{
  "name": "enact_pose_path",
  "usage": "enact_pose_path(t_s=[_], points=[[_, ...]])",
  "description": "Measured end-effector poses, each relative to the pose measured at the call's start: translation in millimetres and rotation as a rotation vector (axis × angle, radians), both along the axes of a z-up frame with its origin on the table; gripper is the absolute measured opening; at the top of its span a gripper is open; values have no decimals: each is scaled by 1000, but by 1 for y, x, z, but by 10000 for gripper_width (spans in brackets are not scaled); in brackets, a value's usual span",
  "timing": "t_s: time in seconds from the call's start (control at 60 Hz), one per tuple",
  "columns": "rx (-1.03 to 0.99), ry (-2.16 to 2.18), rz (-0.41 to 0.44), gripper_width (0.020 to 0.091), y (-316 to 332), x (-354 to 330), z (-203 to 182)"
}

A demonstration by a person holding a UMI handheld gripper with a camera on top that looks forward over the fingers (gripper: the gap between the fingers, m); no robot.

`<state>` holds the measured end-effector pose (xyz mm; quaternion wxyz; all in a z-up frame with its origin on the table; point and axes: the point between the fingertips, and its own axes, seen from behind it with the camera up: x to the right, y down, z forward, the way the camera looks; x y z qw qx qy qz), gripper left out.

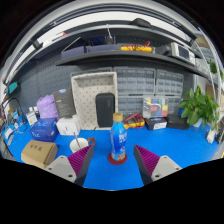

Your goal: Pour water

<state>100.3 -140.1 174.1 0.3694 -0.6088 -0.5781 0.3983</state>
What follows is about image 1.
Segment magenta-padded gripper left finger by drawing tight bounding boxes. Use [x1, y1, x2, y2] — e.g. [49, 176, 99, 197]
[44, 143, 96, 187]

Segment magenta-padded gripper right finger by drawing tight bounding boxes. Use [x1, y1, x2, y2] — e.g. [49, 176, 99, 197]
[133, 144, 183, 186]

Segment blue drink bottle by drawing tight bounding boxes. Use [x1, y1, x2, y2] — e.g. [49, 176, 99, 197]
[109, 112, 128, 162]

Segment white mug with face print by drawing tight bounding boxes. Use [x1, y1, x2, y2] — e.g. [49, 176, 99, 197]
[69, 137, 97, 154]

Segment metal spoon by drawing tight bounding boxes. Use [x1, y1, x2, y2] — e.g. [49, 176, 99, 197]
[73, 131, 82, 150]

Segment flat round red coaster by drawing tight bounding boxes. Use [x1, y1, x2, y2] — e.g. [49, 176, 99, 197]
[107, 152, 128, 166]

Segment black box with white label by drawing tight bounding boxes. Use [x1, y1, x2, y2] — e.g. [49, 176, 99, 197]
[144, 116, 168, 131]

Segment yellow multimeter with red leads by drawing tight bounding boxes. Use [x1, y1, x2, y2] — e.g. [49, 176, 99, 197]
[123, 113, 146, 130]

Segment brown cardboard box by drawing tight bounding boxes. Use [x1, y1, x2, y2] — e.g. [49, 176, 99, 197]
[20, 139, 59, 170]

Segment blue printed box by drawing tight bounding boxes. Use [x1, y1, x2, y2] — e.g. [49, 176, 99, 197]
[29, 117, 60, 143]

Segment flat black box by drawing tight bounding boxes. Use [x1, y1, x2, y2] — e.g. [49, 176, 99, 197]
[166, 114, 190, 131]

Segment clear organizer box, colourful parts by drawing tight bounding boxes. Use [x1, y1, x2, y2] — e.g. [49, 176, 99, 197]
[142, 96, 169, 119]

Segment black rounded case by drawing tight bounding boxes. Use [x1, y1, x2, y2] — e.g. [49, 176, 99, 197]
[95, 92, 116, 128]

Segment grey small-parts drawer cabinet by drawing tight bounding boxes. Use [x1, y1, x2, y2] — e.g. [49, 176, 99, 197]
[167, 95, 184, 116]
[155, 69, 185, 97]
[116, 94, 146, 118]
[113, 66, 157, 97]

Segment dark grey upright box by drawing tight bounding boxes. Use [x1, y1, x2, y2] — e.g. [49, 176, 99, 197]
[52, 87, 77, 119]

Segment purple plastic bag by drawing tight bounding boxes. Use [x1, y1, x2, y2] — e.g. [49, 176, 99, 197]
[35, 94, 59, 120]

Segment small white printed box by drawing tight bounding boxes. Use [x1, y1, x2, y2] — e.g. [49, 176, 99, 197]
[25, 110, 38, 127]

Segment white dotted open tray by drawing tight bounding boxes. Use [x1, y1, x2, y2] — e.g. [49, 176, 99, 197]
[70, 71, 119, 131]

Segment green potted plant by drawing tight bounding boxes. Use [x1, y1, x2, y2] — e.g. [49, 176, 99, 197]
[178, 85, 219, 129]

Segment black shelf unit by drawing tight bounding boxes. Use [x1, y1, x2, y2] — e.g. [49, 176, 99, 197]
[4, 18, 209, 84]

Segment small green leafy plant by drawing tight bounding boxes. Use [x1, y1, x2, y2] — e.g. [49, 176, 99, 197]
[207, 59, 224, 81]

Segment teal wall-mounted holder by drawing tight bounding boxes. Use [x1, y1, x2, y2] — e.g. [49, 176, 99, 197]
[7, 81, 19, 95]

